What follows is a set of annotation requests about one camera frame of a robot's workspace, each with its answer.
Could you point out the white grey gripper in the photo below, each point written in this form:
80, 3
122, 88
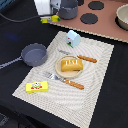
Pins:
55, 5

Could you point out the dark grey pot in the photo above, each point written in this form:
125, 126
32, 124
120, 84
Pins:
68, 9

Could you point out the grey pan with handle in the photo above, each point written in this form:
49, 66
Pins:
32, 55

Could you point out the orange bread loaf toy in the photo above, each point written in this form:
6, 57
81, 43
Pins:
71, 65

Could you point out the yellow butter box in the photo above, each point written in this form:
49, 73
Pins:
36, 87

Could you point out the yellow toy banana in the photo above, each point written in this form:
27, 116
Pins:
50, 19

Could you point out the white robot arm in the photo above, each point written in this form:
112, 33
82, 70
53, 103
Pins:
46, 6

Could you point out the black round burner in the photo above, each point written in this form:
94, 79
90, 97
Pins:
89, 18
80, 2
96, 5

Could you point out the salmon pink board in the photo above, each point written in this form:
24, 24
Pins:
104, 27

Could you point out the beige bowl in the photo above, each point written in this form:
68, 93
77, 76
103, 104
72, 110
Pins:
122, 15

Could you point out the round wooden plate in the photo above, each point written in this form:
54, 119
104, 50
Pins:
66, 74

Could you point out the beige woven placemat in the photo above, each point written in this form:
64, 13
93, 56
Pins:
69, 103

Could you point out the knife with wooden handle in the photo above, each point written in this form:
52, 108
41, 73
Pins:
79, 56

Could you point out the fork with wooden handle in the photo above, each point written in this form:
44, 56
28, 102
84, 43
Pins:
66, 81

